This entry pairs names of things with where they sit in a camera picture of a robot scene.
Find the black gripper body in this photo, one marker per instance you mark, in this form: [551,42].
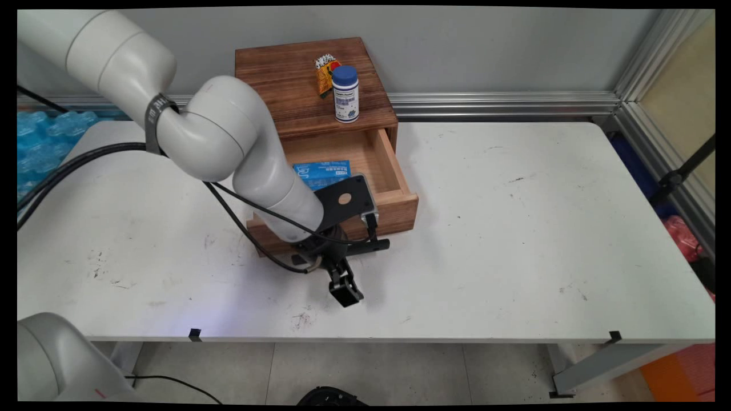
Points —
[320,248]

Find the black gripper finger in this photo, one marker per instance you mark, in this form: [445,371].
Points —
[354,285]
[341,291]

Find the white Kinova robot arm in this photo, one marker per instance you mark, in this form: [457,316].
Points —
[217,131]

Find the white robot base link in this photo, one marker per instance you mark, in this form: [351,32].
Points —
[57,365]

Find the blue packet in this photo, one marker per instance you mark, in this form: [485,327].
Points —
[320,171]

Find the black round floor object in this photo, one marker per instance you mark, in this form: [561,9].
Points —
[331,397]

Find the black tape piece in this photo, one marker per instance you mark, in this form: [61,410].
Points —
[614,337]
[195,334]

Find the white bottle with blue cap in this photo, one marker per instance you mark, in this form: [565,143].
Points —
[345,97]

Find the orange snack packet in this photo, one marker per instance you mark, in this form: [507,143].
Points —
[324,77]

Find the grey table leg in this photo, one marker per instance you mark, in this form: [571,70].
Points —
[605,365]
[125,359]

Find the blue bubble wrap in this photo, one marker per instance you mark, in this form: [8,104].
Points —
[40,142]

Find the blue box under table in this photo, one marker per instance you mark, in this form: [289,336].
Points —
[637,165]

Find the red plastic bag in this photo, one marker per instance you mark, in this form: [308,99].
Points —
[681,237]

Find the orange floor mat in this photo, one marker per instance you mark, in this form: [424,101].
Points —
[682,374]

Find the black stand pole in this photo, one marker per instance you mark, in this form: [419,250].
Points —
[682,171]

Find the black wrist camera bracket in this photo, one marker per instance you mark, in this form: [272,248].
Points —
[345,200]

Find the horizontal aluminium frame rail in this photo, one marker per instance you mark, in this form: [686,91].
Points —
[502,105]

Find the aluminium frame corner post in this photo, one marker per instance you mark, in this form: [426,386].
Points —
[645,63]

